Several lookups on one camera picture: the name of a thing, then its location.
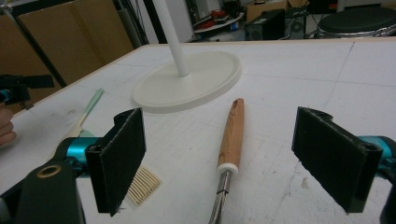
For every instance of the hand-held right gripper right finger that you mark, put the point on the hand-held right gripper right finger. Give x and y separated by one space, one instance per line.
336 158

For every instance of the black round stool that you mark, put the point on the black round stool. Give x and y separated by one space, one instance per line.
358 18

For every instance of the white gridded mat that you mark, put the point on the white gridded mat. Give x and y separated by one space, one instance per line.
280 77

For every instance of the small plain cardboard box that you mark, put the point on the small plain cardboard box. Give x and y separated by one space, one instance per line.
264 7

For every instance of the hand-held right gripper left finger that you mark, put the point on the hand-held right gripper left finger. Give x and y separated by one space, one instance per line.
115 161

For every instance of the white utensil stand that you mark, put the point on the white utensil stand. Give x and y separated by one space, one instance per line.
186 84

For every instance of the large brown cardboard sheet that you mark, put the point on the large brown cardboard sheet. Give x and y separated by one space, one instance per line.
77 37

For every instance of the white round side table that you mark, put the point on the white round side table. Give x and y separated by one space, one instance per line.
218 26

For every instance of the grey computer case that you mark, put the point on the grey computer case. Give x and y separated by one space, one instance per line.
295 25

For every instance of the black computer tower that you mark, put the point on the black computer tower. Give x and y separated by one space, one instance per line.
264 26

